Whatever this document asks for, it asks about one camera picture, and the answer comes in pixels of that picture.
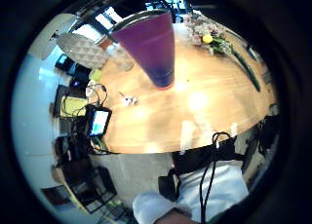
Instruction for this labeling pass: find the small metal clip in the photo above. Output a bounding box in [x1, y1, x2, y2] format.
[118, 91, 139, 108]

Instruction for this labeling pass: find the clear glass jar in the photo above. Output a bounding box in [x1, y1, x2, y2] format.
[106, 43, 136, 73]

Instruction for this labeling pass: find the small black monitor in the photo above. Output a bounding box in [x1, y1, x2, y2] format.
[84, 104, 113, 138]

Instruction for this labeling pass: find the tall purple tumbler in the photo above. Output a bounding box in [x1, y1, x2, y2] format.
[108, 9, 176, 91]

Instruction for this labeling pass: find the green sticky note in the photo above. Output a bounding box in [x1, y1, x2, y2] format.
[89, 68, 103, 83]

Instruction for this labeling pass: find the black pouch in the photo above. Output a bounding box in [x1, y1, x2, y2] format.
[157, 170, 181, 203]

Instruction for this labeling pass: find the yellow-green pad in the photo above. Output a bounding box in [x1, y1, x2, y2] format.
[60, 95, 89, 118]

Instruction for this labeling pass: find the bouquet of pale flowers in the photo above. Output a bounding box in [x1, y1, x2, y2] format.
[184, 13, 263, 93]

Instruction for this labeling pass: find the white quilted chair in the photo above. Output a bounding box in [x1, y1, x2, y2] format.
[56, 32, 109, 70]

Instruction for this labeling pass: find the black metal rack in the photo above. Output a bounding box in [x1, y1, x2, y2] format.
[60, 158, 119, 215]

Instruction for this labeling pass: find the the person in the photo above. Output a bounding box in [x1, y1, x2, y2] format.
[132, 136, 251, 224]

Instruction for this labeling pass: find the white cable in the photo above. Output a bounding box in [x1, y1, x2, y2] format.
[85, 82, 108, 109]

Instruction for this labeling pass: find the black cable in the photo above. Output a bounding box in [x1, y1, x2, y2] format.
[199, 131, 232, 224]

